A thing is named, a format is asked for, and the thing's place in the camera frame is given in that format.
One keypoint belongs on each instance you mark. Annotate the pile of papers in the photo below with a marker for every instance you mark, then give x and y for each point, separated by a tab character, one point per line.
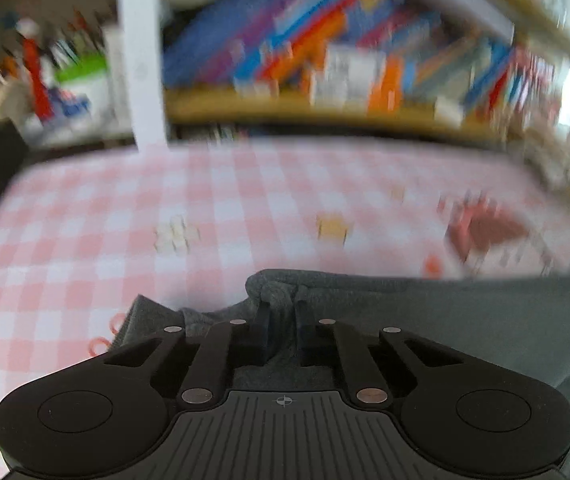
560	165

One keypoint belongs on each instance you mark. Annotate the wooden bookshelf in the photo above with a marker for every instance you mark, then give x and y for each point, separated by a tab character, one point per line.
265	110

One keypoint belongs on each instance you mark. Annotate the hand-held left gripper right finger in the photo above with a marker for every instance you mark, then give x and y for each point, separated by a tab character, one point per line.
305	340

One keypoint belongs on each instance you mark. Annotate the white tub with green rim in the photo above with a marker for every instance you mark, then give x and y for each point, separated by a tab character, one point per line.
85	90

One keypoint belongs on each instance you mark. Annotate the orange and white box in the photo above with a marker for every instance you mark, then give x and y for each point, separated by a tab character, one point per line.
360	67
327	87

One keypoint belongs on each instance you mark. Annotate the red and white figurine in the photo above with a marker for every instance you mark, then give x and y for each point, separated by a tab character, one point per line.
37	75

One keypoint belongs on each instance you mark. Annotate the white flat folder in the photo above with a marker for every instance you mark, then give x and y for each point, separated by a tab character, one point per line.
455	0

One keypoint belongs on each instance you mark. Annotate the grey knit sweater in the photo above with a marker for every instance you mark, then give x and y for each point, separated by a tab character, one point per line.
415	305

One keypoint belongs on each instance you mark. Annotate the bunch of pens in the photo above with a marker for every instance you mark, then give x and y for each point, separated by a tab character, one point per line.
75	35

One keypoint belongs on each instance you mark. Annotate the pink checkered bed sheet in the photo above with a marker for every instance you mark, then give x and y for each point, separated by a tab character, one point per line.
90	235

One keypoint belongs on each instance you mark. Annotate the white frame post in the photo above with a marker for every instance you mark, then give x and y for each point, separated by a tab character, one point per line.
140	60

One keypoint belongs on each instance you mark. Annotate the row of colourful books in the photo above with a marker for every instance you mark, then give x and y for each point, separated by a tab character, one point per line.
275	25

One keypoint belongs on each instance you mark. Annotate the tall white box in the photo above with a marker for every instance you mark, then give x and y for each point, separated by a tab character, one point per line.
112	70

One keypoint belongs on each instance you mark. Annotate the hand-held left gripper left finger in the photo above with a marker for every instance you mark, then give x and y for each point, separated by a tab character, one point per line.
264	335

